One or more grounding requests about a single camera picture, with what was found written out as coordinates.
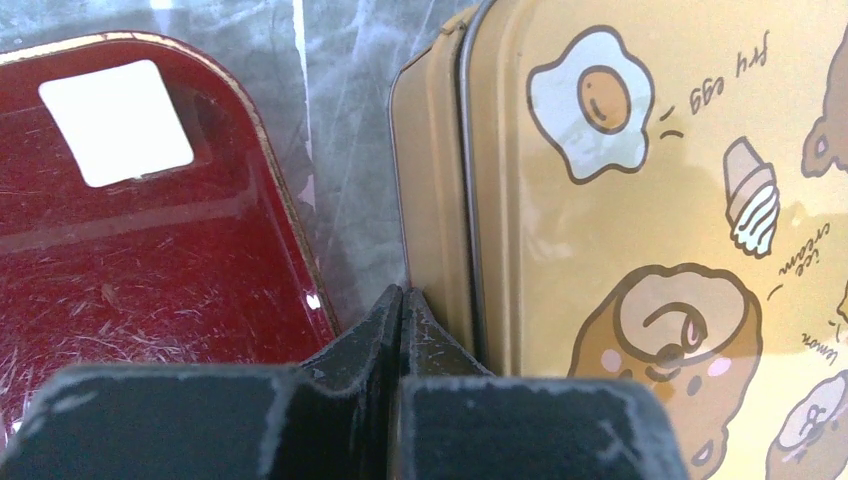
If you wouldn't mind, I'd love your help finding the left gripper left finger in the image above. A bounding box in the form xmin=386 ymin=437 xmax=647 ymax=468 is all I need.
xmin=1 ymin=285 xmax=403 ymax=479

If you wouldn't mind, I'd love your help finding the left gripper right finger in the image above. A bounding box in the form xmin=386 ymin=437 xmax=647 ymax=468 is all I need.
xmin=400 ymin=289 xmax=687 ymax=479

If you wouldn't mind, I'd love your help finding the silver box lid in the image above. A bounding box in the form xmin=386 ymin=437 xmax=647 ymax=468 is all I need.
xmin=462 ymin=1 xmax=847 ymax=479

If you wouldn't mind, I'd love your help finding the gold chocolate box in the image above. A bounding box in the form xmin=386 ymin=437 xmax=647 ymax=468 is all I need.
xmin=389 ymin=7 xmax=476 ymax=350

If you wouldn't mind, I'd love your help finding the square white chocolate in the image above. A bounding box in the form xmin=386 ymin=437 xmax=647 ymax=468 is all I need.
xmin=38 ymin=59 xmax=194 ymax=188

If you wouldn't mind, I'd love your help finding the red rectangular tray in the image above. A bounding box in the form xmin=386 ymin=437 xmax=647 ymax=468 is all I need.
xmin=1 ymin=31 xmax=339 ymax=445

